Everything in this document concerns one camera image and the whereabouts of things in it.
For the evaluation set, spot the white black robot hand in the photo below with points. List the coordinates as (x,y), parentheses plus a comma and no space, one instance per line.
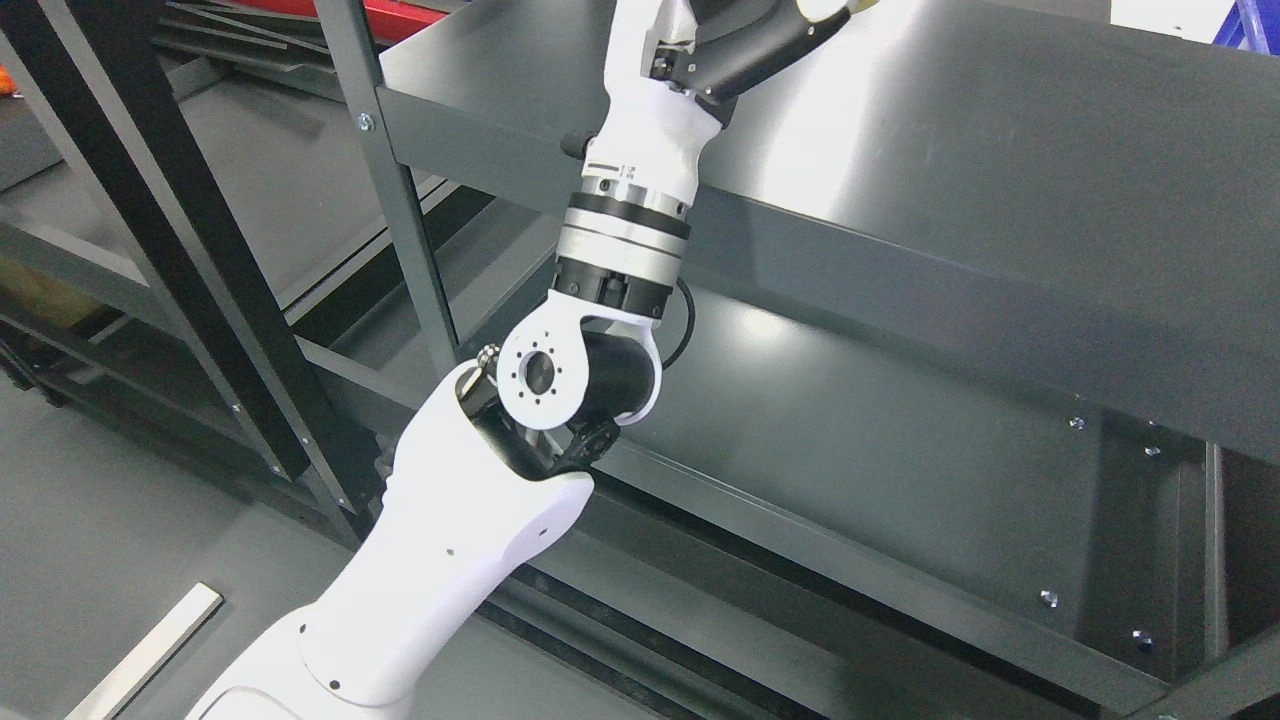
(673,71)

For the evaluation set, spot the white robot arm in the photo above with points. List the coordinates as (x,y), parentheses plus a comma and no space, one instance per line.
(492,470)

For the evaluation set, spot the dark grey metal shelf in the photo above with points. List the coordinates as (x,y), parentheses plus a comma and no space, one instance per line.
(980,421)

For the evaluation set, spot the black metal rack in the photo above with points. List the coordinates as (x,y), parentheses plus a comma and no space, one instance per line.
(96,84)

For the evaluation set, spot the blue plastic crate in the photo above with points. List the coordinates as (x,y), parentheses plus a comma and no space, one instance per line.
(1251,26)

